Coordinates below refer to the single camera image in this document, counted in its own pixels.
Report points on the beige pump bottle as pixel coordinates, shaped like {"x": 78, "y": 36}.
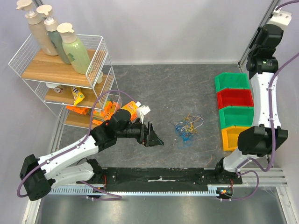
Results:
{"x": 37, "y": 27}

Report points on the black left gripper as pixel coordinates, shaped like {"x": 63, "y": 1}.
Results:
{"x": 147, "y": 136}

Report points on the yellow storage bin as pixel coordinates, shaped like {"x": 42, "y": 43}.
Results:
{"x": 230, "y": 137}

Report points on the top green storage bin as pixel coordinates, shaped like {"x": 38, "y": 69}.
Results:
{"x": 230, "y": 80}

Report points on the orange boxes on shelf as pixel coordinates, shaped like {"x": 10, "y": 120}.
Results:
{"x": 80, "y": 116}

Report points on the light green pump bottle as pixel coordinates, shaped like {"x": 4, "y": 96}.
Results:
{"x": 74, "y": 48}

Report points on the green storage bin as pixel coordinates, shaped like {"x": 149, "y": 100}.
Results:
{"x": 236, "y": 116}
{"x": 230, "y": 80}

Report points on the red storage bin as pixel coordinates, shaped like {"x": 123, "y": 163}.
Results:
{"x": 234, "y": 97}

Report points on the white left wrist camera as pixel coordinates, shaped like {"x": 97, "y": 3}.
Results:
{"x": 142, "y": 111}

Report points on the white cup on shelf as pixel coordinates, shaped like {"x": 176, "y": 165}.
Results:
{"x": 57, "y": 88}

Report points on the grey cable duct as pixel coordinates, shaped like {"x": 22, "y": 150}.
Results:
{"x": 83, "y": 190}

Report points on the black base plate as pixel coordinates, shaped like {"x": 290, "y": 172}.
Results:
{"x": 162, "y": 179}

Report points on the yellow snack bag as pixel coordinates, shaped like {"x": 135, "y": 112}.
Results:
{"x": 77, "y": 94}

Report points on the orange yellow crayon box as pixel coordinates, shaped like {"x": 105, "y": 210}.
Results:
{"x": 132, "y": 107}

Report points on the lower green storage bin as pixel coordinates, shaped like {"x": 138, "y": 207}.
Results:
{"x": 236, "y": 116}

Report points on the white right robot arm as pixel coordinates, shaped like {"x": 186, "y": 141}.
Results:
{"x": 265, "y": 135}

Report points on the grey-green pump bottle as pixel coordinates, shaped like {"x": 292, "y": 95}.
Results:
{"x": 51, "y": 24}

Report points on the white wire shelf rack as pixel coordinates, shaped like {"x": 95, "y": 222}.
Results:
{"x": 36, "y": 69}

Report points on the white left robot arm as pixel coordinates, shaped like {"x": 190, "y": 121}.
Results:
{"x": 40, "y": 175}

